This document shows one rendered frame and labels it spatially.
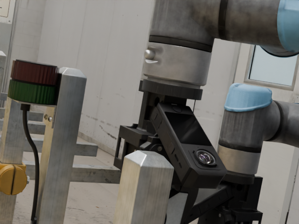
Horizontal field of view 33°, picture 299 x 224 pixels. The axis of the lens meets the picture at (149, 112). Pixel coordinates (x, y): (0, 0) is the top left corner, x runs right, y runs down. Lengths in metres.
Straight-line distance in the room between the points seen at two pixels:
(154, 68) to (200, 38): 0.06
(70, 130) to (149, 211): 0.25
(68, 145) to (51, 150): 0.02
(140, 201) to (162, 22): 0.21
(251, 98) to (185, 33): 0.32
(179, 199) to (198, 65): 0.16
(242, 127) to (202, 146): 0.32
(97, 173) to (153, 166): 0.59
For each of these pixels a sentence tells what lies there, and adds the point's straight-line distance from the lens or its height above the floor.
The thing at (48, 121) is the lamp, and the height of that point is 1.09.
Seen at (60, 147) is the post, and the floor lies 1.06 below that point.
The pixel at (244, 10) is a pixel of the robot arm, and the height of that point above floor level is 1.26.
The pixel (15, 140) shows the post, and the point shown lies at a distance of 0.92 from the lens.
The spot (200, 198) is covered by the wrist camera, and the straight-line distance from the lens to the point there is 0.87.
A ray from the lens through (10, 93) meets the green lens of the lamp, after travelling 0.66.
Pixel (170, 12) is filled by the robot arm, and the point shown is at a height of 1.24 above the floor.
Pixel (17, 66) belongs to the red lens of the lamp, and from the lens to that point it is 0.65.
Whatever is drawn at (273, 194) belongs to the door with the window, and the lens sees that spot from 4.08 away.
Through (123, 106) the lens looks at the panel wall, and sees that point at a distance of 6.22.
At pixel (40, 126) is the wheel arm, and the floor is 0.96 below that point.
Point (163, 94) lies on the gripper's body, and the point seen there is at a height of 1.16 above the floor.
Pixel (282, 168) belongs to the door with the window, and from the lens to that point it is 4.01.
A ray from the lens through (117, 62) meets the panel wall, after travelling 6.51.
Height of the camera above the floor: 1.18
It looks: 5 degrees down
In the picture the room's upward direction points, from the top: 10 degrees clockwise
